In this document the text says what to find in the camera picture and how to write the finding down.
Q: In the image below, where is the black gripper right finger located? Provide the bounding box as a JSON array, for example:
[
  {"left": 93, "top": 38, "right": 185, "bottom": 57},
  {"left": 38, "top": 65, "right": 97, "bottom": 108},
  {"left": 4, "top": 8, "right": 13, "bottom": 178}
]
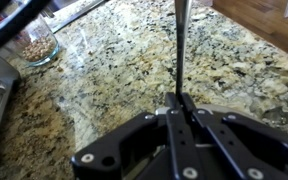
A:
[{"left": 180, "top": 92, "right": 288, "bottom": 180}]

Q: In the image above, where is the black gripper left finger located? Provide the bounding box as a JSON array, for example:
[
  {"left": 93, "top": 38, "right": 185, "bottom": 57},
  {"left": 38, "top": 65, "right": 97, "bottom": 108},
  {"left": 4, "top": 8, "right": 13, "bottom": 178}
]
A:
[{"left": 71, "top": 92, "right": 202, "bottom": 180}]

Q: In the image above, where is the metal spoon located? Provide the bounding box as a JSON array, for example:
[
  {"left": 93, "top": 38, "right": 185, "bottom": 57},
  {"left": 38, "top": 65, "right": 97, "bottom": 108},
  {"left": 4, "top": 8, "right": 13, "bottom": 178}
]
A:
[{"left": 173, "top": 0, "right": 194, "bottom": 101}]

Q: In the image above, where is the glass bowl of nuts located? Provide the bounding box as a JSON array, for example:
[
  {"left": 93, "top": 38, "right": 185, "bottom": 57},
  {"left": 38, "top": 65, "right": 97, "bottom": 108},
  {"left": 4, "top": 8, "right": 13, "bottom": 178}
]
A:
[{"left": 12, "top": 14, "right": 61, "bottom": 68}]

